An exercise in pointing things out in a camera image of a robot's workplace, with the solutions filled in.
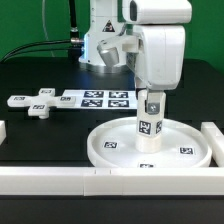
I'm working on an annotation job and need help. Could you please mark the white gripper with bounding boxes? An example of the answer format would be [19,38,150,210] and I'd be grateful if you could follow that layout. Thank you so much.
[126,25,185,115]

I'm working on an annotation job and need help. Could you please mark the white round table top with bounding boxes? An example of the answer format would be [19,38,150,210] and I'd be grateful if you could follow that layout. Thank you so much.
[87,117,212,168]

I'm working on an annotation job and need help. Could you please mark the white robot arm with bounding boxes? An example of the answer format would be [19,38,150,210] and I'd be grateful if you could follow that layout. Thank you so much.
[80,0,192,115]

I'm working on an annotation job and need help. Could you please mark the white marker sheet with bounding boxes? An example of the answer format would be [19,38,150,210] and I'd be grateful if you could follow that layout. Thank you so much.
[59,90,137,110]

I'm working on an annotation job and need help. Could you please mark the white right fence bar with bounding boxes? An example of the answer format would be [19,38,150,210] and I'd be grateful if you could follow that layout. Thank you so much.
[201,122,224,168]

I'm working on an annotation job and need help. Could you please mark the white fence bar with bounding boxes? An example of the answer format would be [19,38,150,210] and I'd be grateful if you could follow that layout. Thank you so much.
[0,167,224,196]
[201,122,224,168]
[0,120,6,145]

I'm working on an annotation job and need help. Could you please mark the white cross-shaped table base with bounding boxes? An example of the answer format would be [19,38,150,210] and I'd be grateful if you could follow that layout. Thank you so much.
[7,88,76,119]

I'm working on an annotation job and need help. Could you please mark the white left fence bar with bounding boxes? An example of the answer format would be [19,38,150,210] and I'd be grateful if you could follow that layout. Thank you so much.
[0,120,6,145]

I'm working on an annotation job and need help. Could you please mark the white front fence bar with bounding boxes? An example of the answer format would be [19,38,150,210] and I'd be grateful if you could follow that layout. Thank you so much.
[0,167,224,196]

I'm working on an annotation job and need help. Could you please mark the black cable bundle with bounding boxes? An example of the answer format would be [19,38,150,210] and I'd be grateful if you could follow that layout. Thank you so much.
[0,0,85,64]

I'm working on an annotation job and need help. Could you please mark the thin white cable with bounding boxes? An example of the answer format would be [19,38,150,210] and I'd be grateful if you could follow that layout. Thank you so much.
[41,0,55,58]

